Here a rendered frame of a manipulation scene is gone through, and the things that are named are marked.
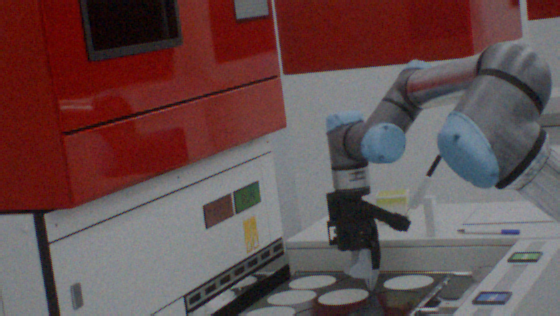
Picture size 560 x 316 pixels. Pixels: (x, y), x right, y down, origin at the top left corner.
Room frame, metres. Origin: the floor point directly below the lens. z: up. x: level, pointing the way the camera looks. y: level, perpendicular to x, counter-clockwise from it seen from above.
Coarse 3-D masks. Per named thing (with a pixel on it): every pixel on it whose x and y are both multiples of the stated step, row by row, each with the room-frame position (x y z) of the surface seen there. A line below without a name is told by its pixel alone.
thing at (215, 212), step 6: (228, 198) 2.15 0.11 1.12; (210, 204) 2.08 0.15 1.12; (216, 204) 2.10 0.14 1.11; (222, 204) 2.12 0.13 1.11; (228, 204) 2.15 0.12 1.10; (210, 210) 2.08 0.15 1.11; (216, 210) 2.10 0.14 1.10; (222, 210) 2.12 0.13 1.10; (228, 210) 2.14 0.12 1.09; (210, 216) 2.07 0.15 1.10; (216, 216) 2.09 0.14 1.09; (222, 216) 2.12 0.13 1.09; (210, 222) 2.07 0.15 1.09
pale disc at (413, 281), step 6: (408, 276) 2.17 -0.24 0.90; (414, 276) 2.16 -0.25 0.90; (420, 276) 2.16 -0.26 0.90; (426, 276) 2.15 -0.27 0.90; (390, 282) 2.14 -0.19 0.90; (396, 282) 2.13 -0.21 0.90; (402, 282) 2.13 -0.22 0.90; (408, 282) 2.12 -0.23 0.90; (414, 282) 2.12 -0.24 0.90; (420, 282) 2.11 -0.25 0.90; (426, 282) 2.11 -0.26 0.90; (432, 282) 2.10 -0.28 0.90; (390, 288) 2.10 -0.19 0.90; (396, 288) 2.09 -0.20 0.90; (402, 288) 2.08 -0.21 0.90; (408, 288) 2.08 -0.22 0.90
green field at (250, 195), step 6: (252, 186) 2.25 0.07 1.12; (258, 186) 2.27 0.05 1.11; (240, 192) 2.20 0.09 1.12; (246, 192) 2.22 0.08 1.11; (252, 192) 2.25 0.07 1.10; (258, 192) 2.27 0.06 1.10; (240, 198) 2.19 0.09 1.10; (246, 198) 2.22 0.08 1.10; (252, 198) 2.24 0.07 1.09; (258, 198) 2.27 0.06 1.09; (240, 204) 2.19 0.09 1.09; (246, 204) 2.21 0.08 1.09
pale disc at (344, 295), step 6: (324, 294) 2.11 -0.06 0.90; (330, 294) 2.10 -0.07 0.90; (336, 294) 2.10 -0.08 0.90; (342, 294) 2.09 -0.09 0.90; (348, 294) 2.09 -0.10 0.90; (354, 294) 2.08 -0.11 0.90; (360, 294) 2.07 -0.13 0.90; (366, 294) 2.07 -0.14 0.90; (318, 300) 2.07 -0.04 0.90; (324, 300) 2.07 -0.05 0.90; (330, 300) 2.06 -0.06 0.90; (336, 300) 2.06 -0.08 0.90; (342, 300) 2.05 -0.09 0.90; (348, 300) 2.04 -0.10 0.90; (354, 300) 2.04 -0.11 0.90; (360, 300) 2.04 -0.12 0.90
